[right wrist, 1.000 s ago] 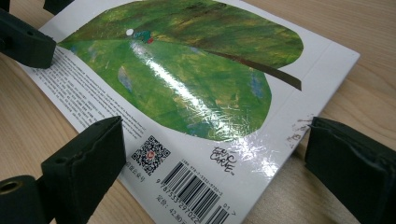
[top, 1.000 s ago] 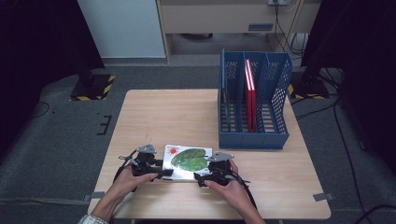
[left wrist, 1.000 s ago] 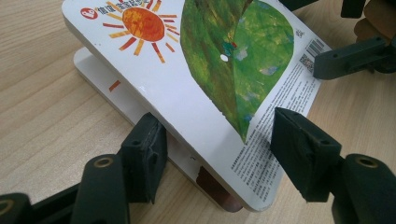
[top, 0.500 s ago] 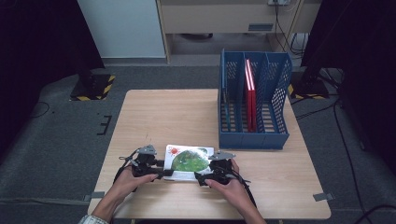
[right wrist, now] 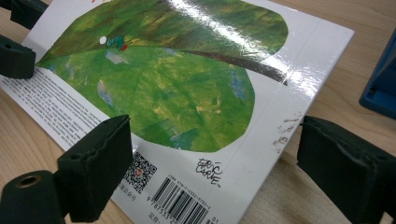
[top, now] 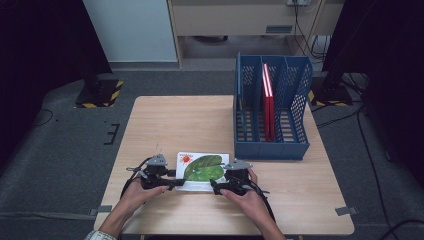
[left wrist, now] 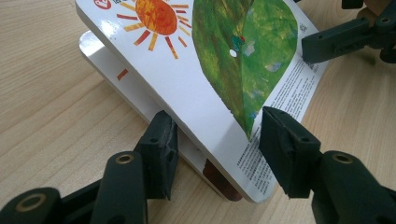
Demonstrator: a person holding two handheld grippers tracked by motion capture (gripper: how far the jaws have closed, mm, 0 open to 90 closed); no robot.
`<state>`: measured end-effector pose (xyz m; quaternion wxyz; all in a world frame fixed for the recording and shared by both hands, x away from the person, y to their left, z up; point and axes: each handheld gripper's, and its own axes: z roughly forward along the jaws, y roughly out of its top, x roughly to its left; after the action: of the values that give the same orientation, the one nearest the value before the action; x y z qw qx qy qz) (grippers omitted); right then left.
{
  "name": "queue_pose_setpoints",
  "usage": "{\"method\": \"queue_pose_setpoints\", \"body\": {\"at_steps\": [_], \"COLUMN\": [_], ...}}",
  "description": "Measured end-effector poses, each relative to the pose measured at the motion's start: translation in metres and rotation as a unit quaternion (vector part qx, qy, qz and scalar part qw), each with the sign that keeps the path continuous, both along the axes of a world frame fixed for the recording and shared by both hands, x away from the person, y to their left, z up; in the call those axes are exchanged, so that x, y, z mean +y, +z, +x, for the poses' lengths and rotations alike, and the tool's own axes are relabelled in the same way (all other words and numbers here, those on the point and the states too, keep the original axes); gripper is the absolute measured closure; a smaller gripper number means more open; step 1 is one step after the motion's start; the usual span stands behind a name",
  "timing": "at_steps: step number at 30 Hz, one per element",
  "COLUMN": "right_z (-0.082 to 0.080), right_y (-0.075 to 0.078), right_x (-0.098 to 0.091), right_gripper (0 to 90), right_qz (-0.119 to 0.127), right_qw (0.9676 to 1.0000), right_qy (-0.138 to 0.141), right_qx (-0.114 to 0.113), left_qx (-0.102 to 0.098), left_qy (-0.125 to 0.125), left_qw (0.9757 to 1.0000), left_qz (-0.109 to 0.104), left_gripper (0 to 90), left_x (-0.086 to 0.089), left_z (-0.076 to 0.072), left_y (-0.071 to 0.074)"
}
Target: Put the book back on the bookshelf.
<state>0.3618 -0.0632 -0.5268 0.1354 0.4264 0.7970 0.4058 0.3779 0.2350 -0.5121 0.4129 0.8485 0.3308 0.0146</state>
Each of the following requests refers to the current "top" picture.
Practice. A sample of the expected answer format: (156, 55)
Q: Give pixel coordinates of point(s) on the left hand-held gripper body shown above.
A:
(153, 175)

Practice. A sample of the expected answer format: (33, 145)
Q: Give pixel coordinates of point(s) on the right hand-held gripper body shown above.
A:
(238, 178)

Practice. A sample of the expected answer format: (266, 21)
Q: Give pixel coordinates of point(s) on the white book with green leaf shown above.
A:
(203, 166)

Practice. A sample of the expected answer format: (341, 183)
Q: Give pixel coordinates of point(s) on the blue plastic file rack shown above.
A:
(253, 150)

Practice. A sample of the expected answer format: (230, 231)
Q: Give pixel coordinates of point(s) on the person's right hand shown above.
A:
(248, 203)

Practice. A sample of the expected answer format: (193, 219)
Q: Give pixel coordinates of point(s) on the person's left hand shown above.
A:
(138, 200)

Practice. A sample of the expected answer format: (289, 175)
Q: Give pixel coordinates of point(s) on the black stand with striped base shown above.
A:
(98, 96)
(331, 95)

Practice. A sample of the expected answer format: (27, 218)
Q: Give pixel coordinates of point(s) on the white panel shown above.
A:
(133, 30)

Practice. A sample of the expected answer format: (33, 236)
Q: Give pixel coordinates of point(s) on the grey cabinet label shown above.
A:
(279, 29)

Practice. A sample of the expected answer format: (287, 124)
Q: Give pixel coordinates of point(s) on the beige cabinet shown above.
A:
(233, 18)

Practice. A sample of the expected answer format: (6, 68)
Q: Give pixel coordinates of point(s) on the black curtain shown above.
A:
(40, 60)
(393, 66)

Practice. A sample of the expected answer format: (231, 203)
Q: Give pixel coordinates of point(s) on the white power strip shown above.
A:
(297, 2)

